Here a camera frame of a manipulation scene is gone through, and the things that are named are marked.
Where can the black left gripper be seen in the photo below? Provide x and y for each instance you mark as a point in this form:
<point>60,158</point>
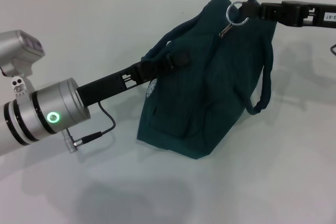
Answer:
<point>107,87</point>

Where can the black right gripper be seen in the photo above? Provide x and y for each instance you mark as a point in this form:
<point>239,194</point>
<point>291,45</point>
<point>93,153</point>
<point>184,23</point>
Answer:
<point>309,14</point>

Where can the dark green lunch bag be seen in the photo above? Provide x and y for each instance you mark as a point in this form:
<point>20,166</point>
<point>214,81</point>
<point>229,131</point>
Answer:
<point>199,103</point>

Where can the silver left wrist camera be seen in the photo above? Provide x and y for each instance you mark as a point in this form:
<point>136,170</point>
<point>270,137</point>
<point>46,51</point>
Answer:
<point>18,51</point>

